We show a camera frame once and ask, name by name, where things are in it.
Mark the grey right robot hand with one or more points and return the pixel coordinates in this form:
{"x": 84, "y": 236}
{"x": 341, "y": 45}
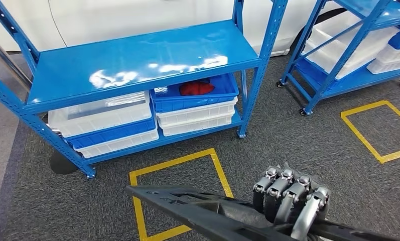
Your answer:
{"x": 286, "y": 196}

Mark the black plastic plate part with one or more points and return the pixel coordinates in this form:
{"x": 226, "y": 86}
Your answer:
{"x": 219, "y": 219}

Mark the blue metal shelf rack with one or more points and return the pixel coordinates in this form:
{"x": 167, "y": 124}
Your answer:
{"x": 136, "y": 56}

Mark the blue metal rack with casters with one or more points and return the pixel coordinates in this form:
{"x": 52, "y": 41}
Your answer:
{"x": 359, "y": 83}

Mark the red cloth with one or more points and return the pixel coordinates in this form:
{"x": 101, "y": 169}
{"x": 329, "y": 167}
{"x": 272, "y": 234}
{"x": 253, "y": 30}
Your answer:
{"x": 196, "y": 88}

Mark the large white plastic bin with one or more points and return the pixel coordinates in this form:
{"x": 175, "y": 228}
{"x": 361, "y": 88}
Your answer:
{"x": 339, "y": 50}

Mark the black round floor base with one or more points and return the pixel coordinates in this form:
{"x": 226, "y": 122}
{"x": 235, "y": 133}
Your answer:
{"x": 63, "y": 164}

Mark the white car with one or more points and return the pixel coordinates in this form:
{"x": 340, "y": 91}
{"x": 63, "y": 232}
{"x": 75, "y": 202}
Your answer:
{"x": 136, "y": 13}

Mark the grey metal stanchion post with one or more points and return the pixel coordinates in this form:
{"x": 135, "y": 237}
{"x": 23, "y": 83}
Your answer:
{"x": 3, "y": 58}

